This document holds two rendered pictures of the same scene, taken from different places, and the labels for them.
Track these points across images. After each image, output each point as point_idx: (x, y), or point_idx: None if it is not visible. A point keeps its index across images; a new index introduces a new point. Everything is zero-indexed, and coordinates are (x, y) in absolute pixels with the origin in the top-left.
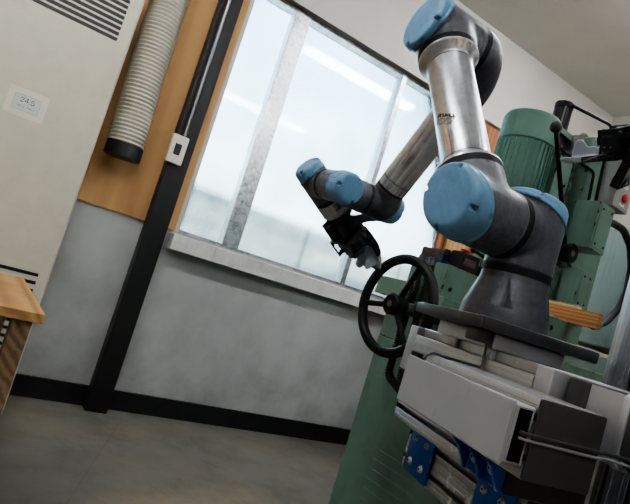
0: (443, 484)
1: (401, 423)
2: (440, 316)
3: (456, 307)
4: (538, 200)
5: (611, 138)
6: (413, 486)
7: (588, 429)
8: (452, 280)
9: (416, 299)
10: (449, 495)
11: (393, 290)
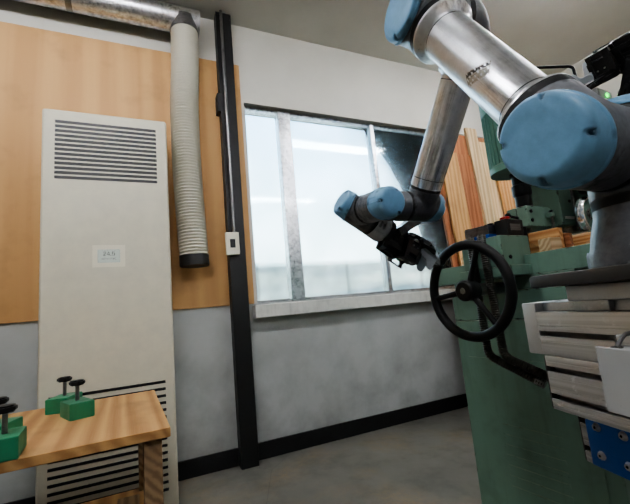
0: None
1: (518, 393)
2: (581, 282)
3: (524, 269)
4: None
5: (602, 59)
6: (563, 451)
7: None
8: (508, 247)
9: (482, 277)
10: None
11: (450, 278)
